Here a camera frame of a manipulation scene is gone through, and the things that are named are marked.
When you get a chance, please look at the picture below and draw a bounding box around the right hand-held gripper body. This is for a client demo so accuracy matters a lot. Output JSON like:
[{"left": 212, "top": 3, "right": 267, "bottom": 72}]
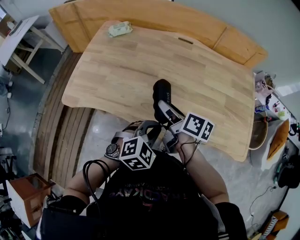
[{"left": 162, "top": 112, "right": 215, "bottom": 154}]

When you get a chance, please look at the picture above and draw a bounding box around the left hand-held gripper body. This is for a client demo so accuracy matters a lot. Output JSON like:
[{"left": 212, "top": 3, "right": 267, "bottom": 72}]
[{"left": 113, "top": 121, "right": 157, "bottom": 171}]

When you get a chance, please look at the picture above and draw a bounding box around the black glasses case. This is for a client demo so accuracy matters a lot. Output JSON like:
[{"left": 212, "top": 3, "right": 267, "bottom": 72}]
[{"left": 152, "top": 79, "right": 173, "bottom": 125}]

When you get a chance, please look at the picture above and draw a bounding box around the person's right forearm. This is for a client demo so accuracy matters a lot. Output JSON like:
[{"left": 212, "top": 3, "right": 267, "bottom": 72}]
[{"left": 174, "top": 133, "right": 230, "bottom": 204}]

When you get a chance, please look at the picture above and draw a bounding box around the person's left forearm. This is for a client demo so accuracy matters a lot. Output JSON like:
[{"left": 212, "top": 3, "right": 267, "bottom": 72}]
[{"left": 63, "top": 152, "right": 121, "bottom": 204}]

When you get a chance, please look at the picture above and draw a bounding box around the silver wristwatch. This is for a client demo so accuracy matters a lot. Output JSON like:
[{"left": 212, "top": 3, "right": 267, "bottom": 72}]
[{"left": 104, "top": 142, "right": 121, "bottom": 160}]

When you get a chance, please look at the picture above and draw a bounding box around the person's black printed t-shirt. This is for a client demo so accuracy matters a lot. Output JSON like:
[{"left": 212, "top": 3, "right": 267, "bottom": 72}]
[{"left": 35, "top": 150, "right": 248, "bottom": 240}]

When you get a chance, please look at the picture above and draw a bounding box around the round wooden stool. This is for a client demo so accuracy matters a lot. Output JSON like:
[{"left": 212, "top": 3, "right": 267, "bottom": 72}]
[{"left": 248, "top": 116, "right": 269, "bottom": 150}]

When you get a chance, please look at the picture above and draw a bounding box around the stack of wooden planks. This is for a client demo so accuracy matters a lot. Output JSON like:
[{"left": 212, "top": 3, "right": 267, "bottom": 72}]
[{"left": 32, "top": 52, "right": 96, "bottom": 188}]

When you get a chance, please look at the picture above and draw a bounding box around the orange cushion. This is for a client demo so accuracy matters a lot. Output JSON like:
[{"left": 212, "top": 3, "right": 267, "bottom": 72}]
[{"left": 267, "top": 119, "right": 290, "bottom": 161}]

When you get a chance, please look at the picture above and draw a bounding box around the pale green wipes packet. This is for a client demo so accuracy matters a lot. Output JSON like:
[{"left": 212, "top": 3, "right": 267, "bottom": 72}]
[{"left": 107, "top": 21, "right": 134, "bottom": 38}]

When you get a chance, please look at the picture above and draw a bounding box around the black bag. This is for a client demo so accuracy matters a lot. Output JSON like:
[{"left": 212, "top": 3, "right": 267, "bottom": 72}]
[{"left": 277, "top": 154, "right": 300, "bottom": 189}]

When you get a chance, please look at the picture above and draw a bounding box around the small brown wooden cabinet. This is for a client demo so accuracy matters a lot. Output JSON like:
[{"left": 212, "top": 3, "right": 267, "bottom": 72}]
[{"left": 6, "top": 173, "right": 56, "bottom": 228}]

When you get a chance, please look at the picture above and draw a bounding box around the orange striped box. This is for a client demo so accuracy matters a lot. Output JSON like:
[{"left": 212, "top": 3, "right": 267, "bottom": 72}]
[{"left": 262, "top": 210, "right": 290, "bottom": 237}]

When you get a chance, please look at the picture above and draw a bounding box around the white table with wooden legs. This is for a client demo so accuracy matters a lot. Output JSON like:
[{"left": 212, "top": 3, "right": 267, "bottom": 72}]
[{"left": 0, "top": 15, "right": 65, "bottom": 84}]

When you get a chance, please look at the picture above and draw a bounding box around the thin black cable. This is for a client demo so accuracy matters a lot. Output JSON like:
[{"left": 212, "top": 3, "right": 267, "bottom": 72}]
[{"left": 180, "top": 138, "right": 202, "bottom": 167}]

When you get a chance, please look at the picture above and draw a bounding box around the thick black cable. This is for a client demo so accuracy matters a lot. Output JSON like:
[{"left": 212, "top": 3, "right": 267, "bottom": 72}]
[{"left": 82, "top": 159, "right": 112, "bottom": 211}]

